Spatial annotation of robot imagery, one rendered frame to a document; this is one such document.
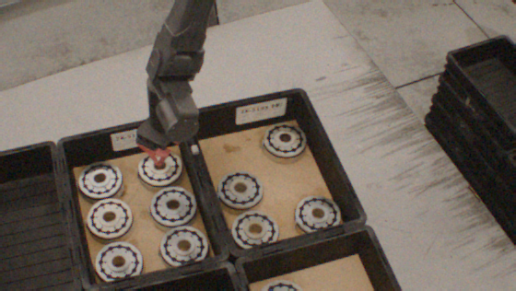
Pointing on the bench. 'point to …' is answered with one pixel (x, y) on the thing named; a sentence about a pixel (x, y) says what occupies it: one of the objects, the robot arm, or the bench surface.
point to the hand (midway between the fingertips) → (167, 151)
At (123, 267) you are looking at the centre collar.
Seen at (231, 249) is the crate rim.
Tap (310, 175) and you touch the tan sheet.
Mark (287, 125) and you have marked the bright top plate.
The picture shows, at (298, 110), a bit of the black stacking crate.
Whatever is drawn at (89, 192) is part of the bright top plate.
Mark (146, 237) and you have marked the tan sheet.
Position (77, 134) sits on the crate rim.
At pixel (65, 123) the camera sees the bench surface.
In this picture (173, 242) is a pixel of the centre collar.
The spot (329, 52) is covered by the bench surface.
